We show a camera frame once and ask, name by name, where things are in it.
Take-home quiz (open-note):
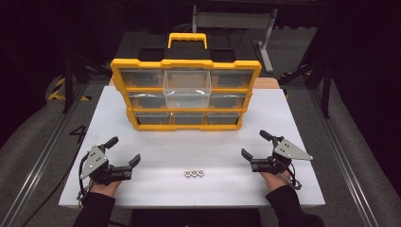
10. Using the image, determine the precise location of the long black floor cable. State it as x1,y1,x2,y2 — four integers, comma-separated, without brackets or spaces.
19,157,79,227

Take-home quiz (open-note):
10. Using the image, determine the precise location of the yellow black hazard tape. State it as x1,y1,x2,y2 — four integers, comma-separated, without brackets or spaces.
46,77,93,102

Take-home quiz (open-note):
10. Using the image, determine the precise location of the yellow black organizer case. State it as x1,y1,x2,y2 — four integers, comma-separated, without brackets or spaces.
110,32,263,132

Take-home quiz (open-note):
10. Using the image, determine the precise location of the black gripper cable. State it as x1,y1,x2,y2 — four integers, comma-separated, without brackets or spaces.
278,157,303,191
76,150,96,209

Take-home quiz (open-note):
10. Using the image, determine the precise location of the person's dark clothed lap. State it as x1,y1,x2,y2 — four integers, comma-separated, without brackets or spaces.
131,207,263,227

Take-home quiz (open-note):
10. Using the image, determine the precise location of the grey metal stand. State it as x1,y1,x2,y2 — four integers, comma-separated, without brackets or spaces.
191,4,279,74

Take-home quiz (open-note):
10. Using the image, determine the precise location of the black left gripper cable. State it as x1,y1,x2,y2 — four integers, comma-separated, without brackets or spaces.
76,150,96,209

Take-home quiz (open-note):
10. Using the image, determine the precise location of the aluminium floor rail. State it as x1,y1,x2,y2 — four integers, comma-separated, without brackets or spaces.
0,84,93,227
308,89,381,227

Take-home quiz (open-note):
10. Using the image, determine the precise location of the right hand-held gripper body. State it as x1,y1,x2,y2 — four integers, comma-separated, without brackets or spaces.
250,135,314,177

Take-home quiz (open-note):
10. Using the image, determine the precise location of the black tripod stand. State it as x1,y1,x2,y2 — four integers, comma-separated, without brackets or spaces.
61,56,113,114
278,58,332,119

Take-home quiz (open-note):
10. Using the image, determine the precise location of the person's left hand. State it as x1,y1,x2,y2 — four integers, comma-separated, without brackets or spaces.
89,179,122,198

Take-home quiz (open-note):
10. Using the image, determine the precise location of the set of closed clear drawers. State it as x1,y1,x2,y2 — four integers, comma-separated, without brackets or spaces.
120,67,254,126

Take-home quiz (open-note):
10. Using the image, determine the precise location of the clear plastic drawer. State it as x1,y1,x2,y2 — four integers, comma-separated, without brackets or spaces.
162,68,212,110

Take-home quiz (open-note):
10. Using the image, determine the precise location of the person's right hand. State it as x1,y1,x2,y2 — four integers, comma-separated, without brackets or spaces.
259,169,292,192

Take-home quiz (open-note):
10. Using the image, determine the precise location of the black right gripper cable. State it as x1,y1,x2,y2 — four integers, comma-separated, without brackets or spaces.
278,157,303,191

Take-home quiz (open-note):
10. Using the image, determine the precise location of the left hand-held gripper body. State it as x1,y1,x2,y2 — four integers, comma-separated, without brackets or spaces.
79,143,133,186

